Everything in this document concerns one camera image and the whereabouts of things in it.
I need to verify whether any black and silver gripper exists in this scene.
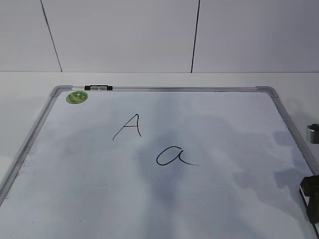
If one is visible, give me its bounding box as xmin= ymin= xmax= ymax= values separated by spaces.
xmin=300 ymin=123 xmax=319 ymax=223

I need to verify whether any white eraser with black felt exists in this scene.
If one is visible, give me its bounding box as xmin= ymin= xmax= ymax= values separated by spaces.
xmin=299 ymin=189 xmax=319 ymax=238

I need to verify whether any round green magnet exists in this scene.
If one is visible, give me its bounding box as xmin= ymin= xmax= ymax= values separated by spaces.
xmin=66 ymin=91 xmax=88 ymax=104

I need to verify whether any white board with aluminium frame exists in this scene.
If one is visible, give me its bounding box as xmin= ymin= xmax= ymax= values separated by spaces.
xmin=0 ymin=86 xmax=319 ymax=239

